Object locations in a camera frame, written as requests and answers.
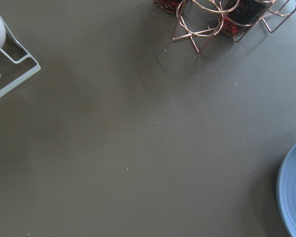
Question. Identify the copper wire bottle rack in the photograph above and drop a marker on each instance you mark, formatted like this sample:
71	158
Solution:
272	19

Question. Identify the white wire cup rack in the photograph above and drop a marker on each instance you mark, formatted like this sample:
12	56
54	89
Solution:
16	63

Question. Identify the lower left tea bottle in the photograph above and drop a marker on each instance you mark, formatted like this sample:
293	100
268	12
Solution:
245	15

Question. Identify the blue plate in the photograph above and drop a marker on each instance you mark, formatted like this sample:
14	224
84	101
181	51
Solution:
286	191

